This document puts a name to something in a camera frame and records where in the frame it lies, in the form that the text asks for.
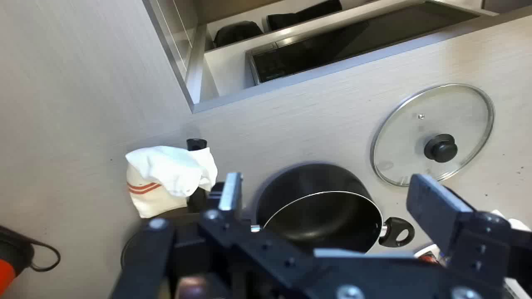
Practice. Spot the black cooking pot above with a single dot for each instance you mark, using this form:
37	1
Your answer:
326	207

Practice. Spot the round glass pot lid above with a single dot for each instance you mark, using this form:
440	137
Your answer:
438	132

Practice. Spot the orange black clamp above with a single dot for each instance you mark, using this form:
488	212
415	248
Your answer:
17	253

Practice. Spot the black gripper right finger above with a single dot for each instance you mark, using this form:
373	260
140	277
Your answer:
471	242

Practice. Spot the white printed cloth bag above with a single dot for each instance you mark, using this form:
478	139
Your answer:
162	179

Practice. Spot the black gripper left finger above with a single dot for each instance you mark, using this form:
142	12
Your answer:
225	200

